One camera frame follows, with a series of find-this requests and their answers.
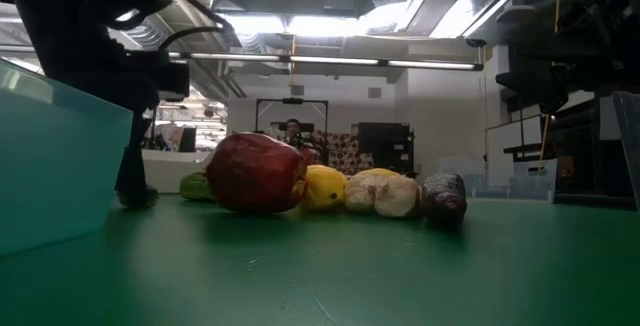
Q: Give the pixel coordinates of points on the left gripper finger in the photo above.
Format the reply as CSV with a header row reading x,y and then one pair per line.
x,y
147,131
131,161

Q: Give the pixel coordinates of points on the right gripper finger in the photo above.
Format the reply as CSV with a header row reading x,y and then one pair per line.
x,y
605,16
545,86

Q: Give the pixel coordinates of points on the light green cucumber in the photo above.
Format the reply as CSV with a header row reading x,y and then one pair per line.
x,y
196,187

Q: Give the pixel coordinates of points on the red apple yellow patch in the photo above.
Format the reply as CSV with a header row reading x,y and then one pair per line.
x,y
255,173

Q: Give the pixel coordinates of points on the purple eggplant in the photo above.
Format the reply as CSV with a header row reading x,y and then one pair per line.
x,y
444,198

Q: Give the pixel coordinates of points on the white garlic bulb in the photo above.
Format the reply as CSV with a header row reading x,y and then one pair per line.
x,y
398,197
360,193

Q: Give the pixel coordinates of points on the yellow lemon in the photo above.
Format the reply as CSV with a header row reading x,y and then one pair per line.
x,y
382,172
326,187

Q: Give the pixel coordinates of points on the white plastic bin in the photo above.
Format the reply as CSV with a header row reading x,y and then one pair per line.
x,y
170,171

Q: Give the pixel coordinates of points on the white cabinet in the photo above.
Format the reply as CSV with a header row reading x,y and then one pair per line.
x,y
505,141

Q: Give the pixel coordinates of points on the light teal plastic bin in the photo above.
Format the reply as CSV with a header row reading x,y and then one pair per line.
x,y
60,166

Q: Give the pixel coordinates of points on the black shelf unit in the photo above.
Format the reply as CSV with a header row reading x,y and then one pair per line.
x,y
590,166

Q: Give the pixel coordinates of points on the smoky grey plastic bin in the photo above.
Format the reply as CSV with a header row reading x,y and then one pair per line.
x,y
630,156

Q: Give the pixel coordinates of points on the clear plastic bin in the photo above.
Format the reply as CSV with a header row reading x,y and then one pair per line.
x,y
530,181

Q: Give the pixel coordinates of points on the person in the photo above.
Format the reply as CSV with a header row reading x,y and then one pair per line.
x,y
293,128

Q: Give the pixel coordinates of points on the black cabinet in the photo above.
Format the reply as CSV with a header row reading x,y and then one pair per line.
x,y
385,146

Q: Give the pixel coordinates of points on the ceiling light strip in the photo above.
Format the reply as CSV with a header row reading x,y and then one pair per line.
x,y
330,59

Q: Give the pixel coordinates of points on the patterned bean bag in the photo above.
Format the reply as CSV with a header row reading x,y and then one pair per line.
x,y
350,156

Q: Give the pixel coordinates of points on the green table mat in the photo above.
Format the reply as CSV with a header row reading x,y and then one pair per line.
x,y
320,276

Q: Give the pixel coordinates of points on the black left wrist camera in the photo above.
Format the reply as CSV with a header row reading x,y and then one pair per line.
x,y
172,78

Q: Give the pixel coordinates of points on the black gantry frame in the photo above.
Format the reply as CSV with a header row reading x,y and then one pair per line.
x,y
292,100

